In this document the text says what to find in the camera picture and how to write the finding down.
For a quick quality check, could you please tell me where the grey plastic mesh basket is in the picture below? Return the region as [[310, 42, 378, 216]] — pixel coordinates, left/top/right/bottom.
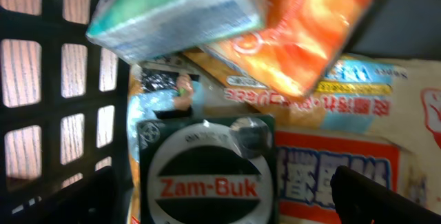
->
[[1, 0, 440, 223]]

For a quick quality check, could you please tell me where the green Zam-Buk tin box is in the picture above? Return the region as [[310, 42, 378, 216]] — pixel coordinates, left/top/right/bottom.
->
[[137, 114, 278, 224]]

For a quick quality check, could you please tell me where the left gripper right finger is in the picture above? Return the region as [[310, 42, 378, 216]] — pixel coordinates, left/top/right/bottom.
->
[[331, 165, 440, 224]]

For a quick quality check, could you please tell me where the teal silver small box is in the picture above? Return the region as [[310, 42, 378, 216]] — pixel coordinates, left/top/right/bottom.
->
[[86, 0, 267, 63]]

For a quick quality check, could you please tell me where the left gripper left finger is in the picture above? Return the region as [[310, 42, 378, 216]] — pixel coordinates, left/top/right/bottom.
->
[[6, 166, 119, 224]]

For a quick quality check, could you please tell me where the orange small box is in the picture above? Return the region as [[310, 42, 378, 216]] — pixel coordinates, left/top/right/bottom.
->
[[204, 0, 373, 98]]

